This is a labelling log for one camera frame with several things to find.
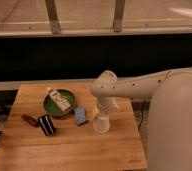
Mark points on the white small bottle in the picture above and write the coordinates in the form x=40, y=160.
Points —
x=60, y=100

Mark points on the green round plate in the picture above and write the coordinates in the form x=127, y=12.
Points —
x=52, y=109

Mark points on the blue sponge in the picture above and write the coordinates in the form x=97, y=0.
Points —
x=80, y=115

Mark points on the black striped eraser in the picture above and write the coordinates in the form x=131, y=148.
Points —
x=46, y=125

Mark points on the dark red small object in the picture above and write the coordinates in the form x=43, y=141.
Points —
x=32, y=121

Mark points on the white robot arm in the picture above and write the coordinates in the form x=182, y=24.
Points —
x=170, y=112

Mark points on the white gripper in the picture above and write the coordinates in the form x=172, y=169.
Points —
x=103, y=106

